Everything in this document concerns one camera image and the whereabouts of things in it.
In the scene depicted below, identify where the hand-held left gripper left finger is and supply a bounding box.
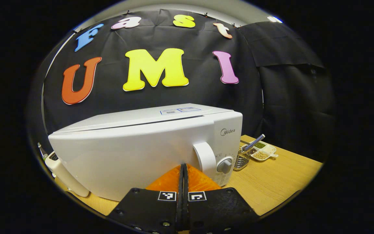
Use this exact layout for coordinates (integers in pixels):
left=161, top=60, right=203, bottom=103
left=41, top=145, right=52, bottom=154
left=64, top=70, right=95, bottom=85
left=107, top=163, right=185, bottom=234

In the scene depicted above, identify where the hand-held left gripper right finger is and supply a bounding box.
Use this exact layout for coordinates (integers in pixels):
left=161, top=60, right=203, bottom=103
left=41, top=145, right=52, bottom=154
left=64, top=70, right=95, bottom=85
left=184, top=163, right=261, bottom=234

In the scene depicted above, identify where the white microwave oven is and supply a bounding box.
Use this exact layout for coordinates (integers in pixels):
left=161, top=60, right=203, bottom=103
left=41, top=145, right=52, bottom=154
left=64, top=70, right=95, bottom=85
left=48, top=103, right=243, bottom=202

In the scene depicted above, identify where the white divided condiment dish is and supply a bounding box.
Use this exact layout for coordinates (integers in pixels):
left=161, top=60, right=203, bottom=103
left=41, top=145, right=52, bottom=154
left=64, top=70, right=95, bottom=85
left=250, top=141, right=279, bottom=162

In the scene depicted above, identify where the white toaster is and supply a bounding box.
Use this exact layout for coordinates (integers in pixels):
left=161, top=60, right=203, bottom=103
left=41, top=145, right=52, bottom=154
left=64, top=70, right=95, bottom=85
left=44, top=151, right=90, bottom=198

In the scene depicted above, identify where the metal wire basket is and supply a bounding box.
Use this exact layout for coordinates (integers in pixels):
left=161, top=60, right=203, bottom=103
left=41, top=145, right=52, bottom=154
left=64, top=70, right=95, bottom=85
left=233, top=145, right=252, bottom=172

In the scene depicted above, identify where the checkered handle spoon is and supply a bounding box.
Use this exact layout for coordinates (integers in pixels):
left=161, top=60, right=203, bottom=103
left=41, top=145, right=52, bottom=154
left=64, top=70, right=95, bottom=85
left=241, top=134, right=266, bottom=153

